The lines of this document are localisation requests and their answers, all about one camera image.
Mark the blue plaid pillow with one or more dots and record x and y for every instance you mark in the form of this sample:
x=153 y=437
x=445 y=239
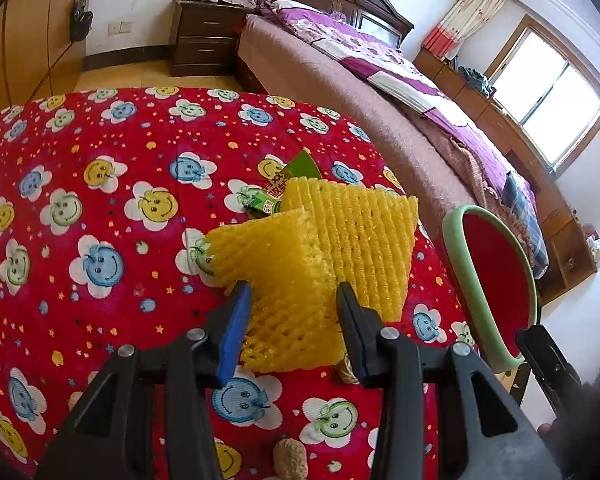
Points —
x=528 y=228

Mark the cream red curtain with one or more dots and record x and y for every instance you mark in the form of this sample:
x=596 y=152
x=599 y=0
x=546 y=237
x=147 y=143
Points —
x=464 y=19

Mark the dark wooden bed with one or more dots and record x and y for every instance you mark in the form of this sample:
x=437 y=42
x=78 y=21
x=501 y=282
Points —
x=284 y=64

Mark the wooden wardrobe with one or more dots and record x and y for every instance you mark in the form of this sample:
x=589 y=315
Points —
x=37 y=58

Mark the window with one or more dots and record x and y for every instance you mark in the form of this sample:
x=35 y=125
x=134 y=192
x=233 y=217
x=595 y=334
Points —
x=551 y=95

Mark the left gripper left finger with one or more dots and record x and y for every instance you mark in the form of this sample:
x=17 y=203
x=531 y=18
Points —
x=226 y=329

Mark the green mosquito coil box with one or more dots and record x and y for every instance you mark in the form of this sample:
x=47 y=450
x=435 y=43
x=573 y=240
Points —
x=268 y=199

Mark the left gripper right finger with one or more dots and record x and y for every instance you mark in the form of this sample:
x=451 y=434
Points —
x=360 y=327

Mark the wall socket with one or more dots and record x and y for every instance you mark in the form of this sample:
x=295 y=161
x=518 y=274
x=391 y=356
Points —
x=119 y=28

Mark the green red trash bin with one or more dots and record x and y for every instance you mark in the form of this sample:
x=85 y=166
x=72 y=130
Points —
x=495 y=282

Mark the black hanging bag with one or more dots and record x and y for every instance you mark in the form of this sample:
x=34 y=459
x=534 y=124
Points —
x=81 y=20

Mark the low wooden cabinet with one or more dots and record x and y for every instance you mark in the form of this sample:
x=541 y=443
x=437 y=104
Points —
x=571 y=261

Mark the peanut shell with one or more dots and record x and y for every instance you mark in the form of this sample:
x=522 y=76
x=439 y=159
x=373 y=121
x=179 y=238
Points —
x=290 y=460

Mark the teal clothes pile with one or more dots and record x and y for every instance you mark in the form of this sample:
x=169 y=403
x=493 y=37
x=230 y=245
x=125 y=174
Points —
x=475 y=80

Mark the yellow foam net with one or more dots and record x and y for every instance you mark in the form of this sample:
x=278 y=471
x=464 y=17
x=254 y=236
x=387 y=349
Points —
x=325 y=233

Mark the red smiley flower quilt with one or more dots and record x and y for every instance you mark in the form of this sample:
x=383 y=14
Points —
x=105 y=199

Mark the purple floral duvet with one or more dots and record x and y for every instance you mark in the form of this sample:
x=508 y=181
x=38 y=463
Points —
x=456 y=137

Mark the dark wooden nightstand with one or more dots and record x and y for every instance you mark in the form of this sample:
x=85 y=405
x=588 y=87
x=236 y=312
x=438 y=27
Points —
x=204 y=38

